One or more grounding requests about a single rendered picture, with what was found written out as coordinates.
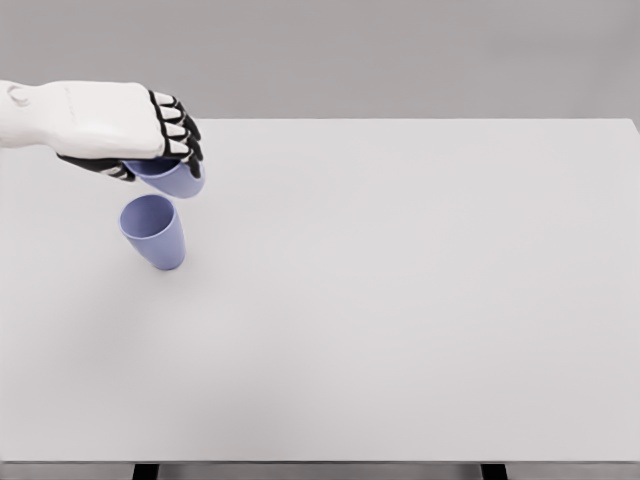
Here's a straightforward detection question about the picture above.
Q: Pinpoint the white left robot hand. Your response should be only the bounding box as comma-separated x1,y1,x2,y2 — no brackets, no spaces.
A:
42,79,205,183

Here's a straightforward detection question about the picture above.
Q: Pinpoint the lavender plastic cup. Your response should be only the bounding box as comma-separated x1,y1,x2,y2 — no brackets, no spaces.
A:
122,158,207,200
118,194,187,274

